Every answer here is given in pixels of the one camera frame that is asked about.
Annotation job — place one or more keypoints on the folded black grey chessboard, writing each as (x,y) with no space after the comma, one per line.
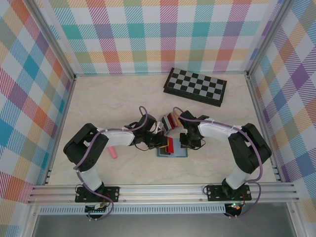
(190,81)

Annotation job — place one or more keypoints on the aluminium frame post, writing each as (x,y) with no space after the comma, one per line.
(57,42)
(266,37)

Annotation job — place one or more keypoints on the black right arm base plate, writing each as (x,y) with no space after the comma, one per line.
(212,193)

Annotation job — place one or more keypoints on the pink marker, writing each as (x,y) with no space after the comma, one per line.
(113,153)

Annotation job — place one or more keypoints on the small right circuit board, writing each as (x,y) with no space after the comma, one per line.
(235,206)

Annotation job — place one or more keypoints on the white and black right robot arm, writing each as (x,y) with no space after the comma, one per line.
(214,129)

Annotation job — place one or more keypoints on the wide aluminium frame rail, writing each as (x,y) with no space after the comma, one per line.
(160,193)

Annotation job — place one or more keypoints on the small circuit board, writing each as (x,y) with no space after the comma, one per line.
(235,206)
(98,207)

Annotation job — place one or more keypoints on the teal card holder booklet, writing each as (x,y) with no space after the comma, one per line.
(179,148)

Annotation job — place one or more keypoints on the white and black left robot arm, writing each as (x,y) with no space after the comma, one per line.
(118,138)

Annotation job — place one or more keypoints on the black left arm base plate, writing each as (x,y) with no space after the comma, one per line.
(113,193)

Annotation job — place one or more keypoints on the small left circuit board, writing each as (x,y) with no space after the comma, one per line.
(98,207)

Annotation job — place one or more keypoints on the red credit card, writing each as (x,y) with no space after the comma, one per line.
(171,145)
(171,118)

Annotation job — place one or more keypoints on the grey credit card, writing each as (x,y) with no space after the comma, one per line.
(166,124)

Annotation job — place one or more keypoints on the tan credit card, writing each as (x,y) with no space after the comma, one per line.
(175,121)

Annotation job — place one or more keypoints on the black credit card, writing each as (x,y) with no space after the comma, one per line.
(163,149)

